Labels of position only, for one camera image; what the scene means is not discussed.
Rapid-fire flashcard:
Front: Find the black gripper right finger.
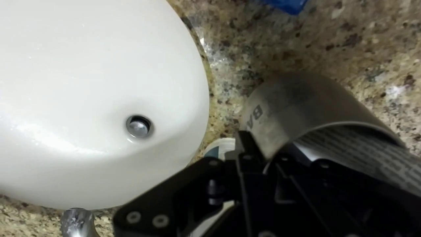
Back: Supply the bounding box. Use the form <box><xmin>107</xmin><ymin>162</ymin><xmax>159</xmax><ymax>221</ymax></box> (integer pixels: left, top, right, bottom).
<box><xmin>266</xmin><ymin>150</ymin><xmax>421</xmax><ymax>237</ymax></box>

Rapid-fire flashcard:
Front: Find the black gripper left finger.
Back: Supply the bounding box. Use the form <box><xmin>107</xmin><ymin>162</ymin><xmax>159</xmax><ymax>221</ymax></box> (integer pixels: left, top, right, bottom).
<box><xmin>111</xmin><ymin>130</ymin><xmax>284</xmax><ymax>237</ymax></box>

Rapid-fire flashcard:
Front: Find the silver metal cup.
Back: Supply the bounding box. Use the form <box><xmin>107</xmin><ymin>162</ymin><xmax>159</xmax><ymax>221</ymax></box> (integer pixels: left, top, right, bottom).
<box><xmin>238</xmin><ymin>71</ymin><xmax>421</xmax><ymax>199</ymax></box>

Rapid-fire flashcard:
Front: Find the white green round cap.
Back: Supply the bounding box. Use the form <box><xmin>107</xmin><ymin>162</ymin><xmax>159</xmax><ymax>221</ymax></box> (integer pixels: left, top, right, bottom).
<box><xmin>203</xmin><ymin>137</ymin><xmax>241</xmax><ymax>162</ymax></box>

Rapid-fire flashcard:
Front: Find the chrome faucet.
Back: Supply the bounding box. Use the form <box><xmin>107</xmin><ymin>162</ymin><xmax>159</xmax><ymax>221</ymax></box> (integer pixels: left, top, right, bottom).
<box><xmin>59</xmin><ymin>206</ymin><xmax>102</xmax><ymax>237</ymax></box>

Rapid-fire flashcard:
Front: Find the white oval sink basin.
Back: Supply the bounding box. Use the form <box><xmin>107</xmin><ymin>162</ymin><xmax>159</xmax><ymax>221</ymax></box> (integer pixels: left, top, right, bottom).
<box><xmin>0</xmin><ymin>0</ymin><xmax>211</xmax><ymax>210</ymax></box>

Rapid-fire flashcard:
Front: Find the chrome sink overflow ring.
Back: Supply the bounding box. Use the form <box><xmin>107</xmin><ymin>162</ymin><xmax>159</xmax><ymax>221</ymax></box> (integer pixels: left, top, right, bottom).
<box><xmin>125</xmin><ymin>113</ymin><xmax>155</xmax><ymax>139</ymax></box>

